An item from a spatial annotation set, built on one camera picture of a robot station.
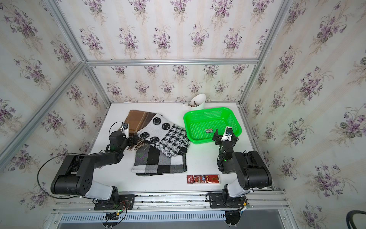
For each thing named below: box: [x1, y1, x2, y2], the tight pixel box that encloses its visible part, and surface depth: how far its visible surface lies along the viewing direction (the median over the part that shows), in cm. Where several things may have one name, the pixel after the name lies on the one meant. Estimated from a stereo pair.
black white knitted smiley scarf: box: [137, 113, 191, 159], surface depth 95 cm
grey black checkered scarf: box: [131, 144, 188, 177], surface depth 87 cm
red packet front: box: [186, 174, 221, 184], surface depth 81 cm
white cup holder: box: [189, 93, 207, 111], surface depth 109 cm
